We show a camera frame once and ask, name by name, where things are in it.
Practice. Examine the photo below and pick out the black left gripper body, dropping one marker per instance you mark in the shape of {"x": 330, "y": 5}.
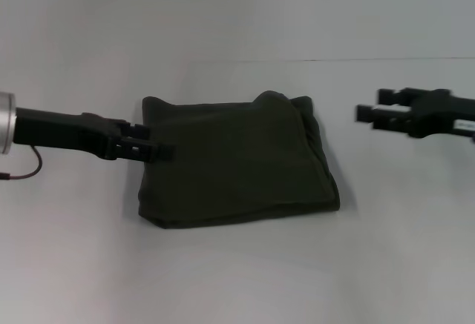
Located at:
{"x": 63, "y": 131}

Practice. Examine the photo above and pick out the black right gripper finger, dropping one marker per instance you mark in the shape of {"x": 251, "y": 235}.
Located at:
{"x": 382, "y": 116}
{"x": 393, "y": 96}

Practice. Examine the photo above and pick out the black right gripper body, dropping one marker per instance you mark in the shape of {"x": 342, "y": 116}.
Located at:
{"x": 441, "y": 118}

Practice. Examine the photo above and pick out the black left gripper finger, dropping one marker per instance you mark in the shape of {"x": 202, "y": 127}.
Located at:
{"x": 135, "y": 129}
{"x": 148, "y": 151}

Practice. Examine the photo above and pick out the dark green FREE t-shirt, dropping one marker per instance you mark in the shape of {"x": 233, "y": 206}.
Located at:
{"x": 237, "y": 161}

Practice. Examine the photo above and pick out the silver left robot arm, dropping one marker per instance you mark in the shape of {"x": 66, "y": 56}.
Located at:
{"x": 5, "y": 124}

